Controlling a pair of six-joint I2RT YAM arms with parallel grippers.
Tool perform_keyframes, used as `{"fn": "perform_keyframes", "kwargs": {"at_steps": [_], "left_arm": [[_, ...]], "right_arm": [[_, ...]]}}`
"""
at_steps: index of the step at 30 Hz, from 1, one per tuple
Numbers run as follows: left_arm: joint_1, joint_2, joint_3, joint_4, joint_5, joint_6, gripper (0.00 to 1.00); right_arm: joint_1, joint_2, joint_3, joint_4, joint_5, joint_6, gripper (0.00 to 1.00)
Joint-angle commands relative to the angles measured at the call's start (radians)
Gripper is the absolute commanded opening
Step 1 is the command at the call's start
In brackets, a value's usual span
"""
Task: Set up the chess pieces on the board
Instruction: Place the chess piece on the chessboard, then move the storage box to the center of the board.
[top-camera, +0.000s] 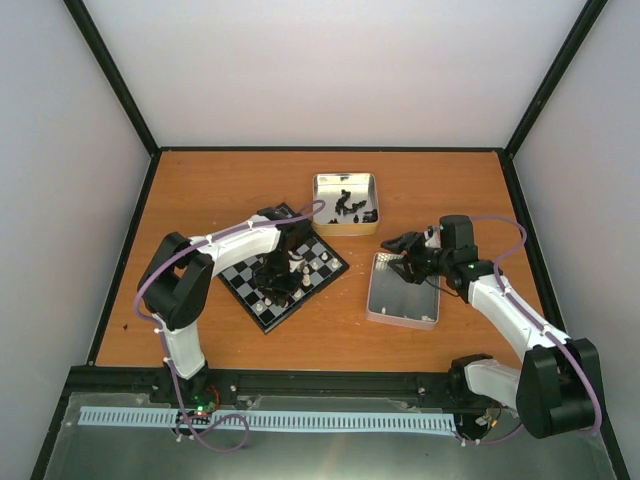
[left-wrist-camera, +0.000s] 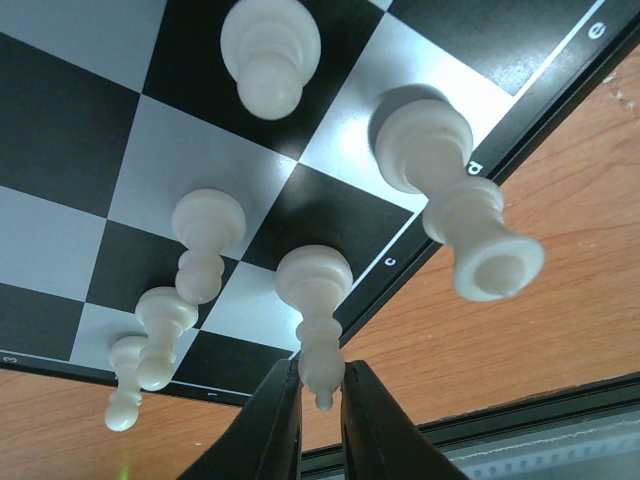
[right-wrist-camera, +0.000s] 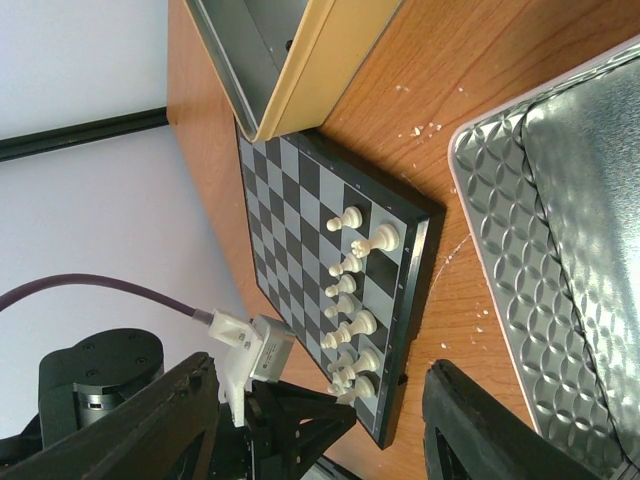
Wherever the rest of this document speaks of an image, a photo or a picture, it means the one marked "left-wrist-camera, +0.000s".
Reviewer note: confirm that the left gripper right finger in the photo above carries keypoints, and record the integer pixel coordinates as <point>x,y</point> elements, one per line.
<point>379,440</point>

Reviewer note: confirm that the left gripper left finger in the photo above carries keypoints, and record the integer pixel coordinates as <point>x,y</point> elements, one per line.
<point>264,440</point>

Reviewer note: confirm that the white chess rook corner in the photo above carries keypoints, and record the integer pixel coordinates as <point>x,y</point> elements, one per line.
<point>123,409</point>

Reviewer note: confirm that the white chess knight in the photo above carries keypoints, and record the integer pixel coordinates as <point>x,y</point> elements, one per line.
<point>165,316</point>

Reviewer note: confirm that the white chess bishop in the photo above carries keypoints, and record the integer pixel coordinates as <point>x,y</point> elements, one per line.
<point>314,280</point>

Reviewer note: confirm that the white chess piece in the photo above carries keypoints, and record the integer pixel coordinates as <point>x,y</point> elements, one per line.
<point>424,147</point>
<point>206,222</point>

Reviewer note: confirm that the black and silver chessboard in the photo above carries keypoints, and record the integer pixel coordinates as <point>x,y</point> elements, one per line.
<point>111,111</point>

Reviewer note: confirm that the black aluminium frame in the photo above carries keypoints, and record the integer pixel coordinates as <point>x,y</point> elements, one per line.
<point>593,411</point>

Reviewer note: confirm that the light blue cable duct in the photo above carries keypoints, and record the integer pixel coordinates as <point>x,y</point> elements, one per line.
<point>609,458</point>

